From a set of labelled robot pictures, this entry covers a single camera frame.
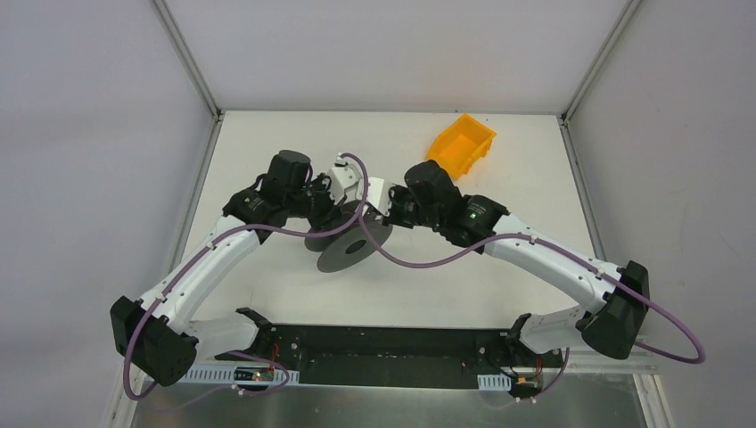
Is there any black cable spool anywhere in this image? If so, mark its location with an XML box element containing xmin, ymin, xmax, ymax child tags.
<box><xmin>304</xmin><ymin>201</ymin><xmax>393</xmax><ymax>273</ymax></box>

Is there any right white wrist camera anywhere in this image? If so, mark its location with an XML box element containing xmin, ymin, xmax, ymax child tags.
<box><xmin>366</xmin><ymin>177</ymin><xmax>392</xmax><ymax>217</ymax></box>

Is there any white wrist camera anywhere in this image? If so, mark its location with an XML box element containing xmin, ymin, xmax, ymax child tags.
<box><xmin>366</xmin><ymin>177</ymin><xmax>392</xmax><ymax>217</ymax></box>
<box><xmin>326</xmin><ymin>161</ymin><xmax>363</xmax><ymax>204</ymax></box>

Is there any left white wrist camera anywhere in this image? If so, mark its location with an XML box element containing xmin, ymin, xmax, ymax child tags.
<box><xmin>326</xmin><ymin>161</ymin><xmax>363</xmax><ymax>204</ymax></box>

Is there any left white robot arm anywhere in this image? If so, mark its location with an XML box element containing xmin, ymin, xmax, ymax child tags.
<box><xmin>111</xmin><ymin>150</ymin><xmax>370</xmax><ymax>400</ymax></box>

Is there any right white cable duct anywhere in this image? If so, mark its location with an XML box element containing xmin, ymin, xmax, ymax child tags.
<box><xmin>477</xmin><ymin>374</ymin><xmax>512</xmax><ymax>391</ymax></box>

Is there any left white cable duct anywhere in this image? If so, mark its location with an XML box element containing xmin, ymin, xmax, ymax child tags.
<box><xmin>178</xmin><ymin>363</ymin><xmax>300</xmax><ymax>386</ymax></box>

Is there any orange plastic bin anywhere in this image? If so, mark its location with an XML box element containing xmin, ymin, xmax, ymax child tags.
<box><xmin>426</xmin><ymin>114</ymin><xmax>497</xmax><ymax>181</ymax></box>

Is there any white cable duct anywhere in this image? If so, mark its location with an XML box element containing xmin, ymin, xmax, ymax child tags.
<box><xmin>178</xmin><ymin>363</ymin><xmax>300</xmax><ymax>386</ymax></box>
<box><xmin>477</xmin><ymin>374</ymin><xmax>512</xmax><ymax>391</ymax></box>

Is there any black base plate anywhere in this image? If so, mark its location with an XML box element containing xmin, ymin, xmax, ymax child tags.
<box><xmin>244</xmin><ymin>324</ymin><xmax>563</xmax><ymax>390</ymax></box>

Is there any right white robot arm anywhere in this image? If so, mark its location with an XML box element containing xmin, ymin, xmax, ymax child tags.
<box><xmin>381</xmin><ymin>160</ymin><xmax>650</xmax><ymax>366</ymax></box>

